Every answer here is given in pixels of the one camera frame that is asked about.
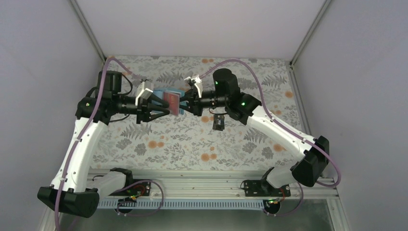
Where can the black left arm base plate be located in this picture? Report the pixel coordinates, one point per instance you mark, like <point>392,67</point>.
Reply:
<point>140,189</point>

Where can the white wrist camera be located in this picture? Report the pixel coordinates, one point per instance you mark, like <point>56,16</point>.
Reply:
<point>143,91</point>
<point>196,83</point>

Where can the aluminium rail base frame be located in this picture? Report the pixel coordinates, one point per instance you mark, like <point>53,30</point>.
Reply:
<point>194,184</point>

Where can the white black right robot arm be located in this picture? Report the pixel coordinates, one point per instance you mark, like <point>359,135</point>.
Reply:
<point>309,162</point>

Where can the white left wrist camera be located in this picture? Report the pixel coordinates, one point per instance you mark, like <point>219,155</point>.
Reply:
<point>143,91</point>

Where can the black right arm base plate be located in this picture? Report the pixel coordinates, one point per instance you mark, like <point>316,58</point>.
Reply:
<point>259,188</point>

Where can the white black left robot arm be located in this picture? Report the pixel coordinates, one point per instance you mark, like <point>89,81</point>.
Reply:
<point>70,191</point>

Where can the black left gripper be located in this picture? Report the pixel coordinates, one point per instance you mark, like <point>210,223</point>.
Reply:
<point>142,111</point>

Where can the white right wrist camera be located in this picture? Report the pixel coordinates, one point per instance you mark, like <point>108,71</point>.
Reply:
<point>196,83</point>

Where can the red credit card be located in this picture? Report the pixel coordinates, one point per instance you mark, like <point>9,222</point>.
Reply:
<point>173,100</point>

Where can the white slotted cable duct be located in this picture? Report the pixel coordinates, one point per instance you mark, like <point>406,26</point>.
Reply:
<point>220,204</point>

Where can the blue card holder wallet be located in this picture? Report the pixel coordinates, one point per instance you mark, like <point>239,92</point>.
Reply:
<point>159,93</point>

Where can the black credit card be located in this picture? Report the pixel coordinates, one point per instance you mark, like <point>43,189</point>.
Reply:
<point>219,122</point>

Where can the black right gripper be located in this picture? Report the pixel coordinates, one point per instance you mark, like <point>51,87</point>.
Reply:
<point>194,107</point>

